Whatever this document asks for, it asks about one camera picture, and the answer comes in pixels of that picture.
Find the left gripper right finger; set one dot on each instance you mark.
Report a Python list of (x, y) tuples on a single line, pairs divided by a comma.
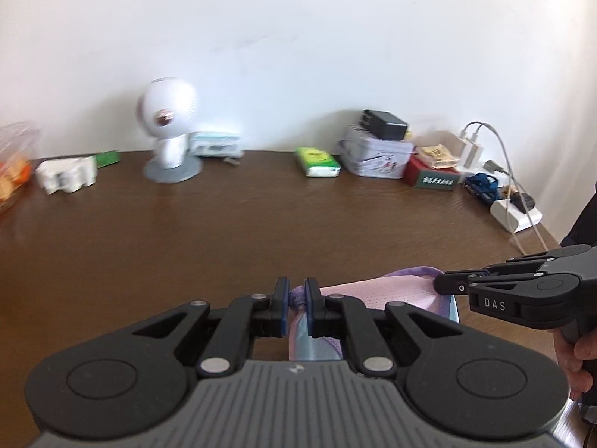
[(323, 317)]

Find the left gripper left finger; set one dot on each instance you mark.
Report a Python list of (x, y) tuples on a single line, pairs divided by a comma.
[(269, 316)]

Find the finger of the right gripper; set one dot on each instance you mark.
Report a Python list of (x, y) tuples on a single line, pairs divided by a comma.
[(456, 282)]

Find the pink and blue garment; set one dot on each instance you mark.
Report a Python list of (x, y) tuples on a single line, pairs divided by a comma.
[(413, 285)]

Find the person's right hand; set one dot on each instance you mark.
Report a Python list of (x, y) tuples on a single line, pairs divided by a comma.
[(571, 359)]

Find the white power strip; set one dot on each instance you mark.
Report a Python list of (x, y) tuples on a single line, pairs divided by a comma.
[(513, 220)]

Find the red green labelled box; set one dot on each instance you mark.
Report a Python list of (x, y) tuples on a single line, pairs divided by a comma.
[(418, 175)]

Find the snack packet on box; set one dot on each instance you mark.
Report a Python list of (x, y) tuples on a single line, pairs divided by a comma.
[(436, 157)]

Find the grey metal tin box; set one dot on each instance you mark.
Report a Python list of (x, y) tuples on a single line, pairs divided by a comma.
[(364, 155)]

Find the green tissue pack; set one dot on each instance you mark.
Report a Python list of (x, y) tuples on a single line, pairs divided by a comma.
[(317, 163)]

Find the black charger on tin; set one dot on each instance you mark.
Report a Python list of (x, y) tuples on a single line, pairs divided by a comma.
[(383, 125)]

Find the white small box device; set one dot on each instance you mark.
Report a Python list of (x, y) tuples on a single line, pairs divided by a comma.
[(216, 144)]

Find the green flat item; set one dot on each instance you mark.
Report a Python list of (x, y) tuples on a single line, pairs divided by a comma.
[(106, 159)]

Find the white plastic clip holder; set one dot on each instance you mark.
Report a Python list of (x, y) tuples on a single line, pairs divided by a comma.
[(66, 175)]

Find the clear plastic fruit box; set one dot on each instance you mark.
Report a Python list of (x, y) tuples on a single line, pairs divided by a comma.
[(18, 142)]

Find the white wall charger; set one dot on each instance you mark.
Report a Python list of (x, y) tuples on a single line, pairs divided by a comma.
[(467, 148)]

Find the white round camera robot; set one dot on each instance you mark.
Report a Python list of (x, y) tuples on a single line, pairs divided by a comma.
[(167, 111)]

